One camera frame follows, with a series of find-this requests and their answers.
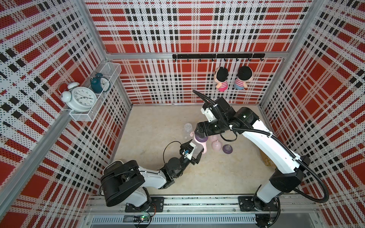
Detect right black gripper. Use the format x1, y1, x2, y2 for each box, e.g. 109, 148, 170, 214
194, 117, 230, 137

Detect clear baby bottle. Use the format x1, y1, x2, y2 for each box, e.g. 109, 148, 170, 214
193, 142, 204, 159
183, 123, 193, 138

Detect pink bottle handle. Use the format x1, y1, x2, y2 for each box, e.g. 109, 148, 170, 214
190, 132, 208, 154

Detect pink bottle cap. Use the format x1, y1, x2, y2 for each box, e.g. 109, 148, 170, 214
212, 140, 222, 152
209, 135, 219, 142

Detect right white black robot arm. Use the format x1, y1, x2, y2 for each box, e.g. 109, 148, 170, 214
194, 91, 329, 211

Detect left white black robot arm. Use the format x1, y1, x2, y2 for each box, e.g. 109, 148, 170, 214
100, 140, 207, 210

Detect plush doll pink pants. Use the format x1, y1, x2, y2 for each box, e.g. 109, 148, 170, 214
214, 67, 228, 92

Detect plush doll blue pants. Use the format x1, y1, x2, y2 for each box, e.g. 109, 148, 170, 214
234, 66, 253, 90

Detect brown plush toy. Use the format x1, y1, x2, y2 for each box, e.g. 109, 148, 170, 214
260, 151, 277, 169

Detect teal alarm clock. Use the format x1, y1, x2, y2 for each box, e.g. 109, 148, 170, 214
90, 73, 111, 94

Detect large white alarm clock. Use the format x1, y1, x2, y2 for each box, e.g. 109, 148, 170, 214
61, 82, 97, 113

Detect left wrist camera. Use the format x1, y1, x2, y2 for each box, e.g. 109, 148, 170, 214
182, 142, 196, 160

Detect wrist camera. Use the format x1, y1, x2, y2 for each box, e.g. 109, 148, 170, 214
182, 142, 196, 160
201, 104, 217, 123

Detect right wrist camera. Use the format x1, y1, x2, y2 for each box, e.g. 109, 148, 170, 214
201, 104, 217, 123

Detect black hook rail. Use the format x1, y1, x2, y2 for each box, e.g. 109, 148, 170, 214
172, 53, 266, 60

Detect white wire shelf basket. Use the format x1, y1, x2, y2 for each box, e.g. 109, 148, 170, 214
67, 62, 121, 122

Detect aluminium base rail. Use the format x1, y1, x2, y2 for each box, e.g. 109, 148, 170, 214
81, 194, 324, 228

